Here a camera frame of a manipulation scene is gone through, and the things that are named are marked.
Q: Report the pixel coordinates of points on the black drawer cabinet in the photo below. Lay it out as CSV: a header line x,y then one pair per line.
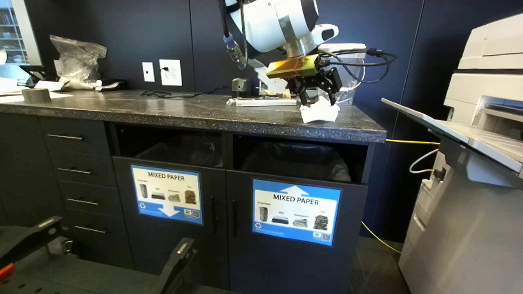
x,y
82,164

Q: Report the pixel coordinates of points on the black bin liner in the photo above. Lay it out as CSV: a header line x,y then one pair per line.
x,y
306,161
186,149

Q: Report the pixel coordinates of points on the mixed paper sign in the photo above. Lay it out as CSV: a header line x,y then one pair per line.
x,y
289,211
165,193

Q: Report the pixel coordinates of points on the right black bin liner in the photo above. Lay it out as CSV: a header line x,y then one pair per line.
x,y
306,161

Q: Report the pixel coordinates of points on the crumpled clear plastic bag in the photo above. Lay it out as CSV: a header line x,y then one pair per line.
x,y
77,63

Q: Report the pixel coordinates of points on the left black bin liner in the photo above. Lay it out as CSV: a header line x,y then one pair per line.
x,y
186,149

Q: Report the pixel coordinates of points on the right mixed paper sign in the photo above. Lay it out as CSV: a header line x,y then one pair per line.
x,y
289,211

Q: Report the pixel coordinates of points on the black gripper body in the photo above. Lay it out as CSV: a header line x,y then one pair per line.
x,y
310,77

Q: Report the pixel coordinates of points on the black chair armrest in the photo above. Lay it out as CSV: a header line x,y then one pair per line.
x,y
175,277

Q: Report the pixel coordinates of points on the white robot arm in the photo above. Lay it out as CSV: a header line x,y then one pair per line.
x,y
257,27

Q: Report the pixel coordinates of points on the large white office printer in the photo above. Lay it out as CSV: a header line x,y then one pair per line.
x,y
466,229

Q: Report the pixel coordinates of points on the clear plastic bucket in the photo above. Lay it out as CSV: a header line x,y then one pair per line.
x,y
348,59

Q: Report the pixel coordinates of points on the white power outlet plate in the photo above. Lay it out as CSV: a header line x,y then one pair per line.
x,y
170,72

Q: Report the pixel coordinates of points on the left mixed paper sign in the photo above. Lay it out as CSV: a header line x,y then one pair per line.
x,y
165,193

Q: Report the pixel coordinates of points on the white paper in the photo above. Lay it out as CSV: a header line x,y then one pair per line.
x,y
322,112

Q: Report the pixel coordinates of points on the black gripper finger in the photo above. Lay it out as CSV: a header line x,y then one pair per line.
x,y
332,95
307,97

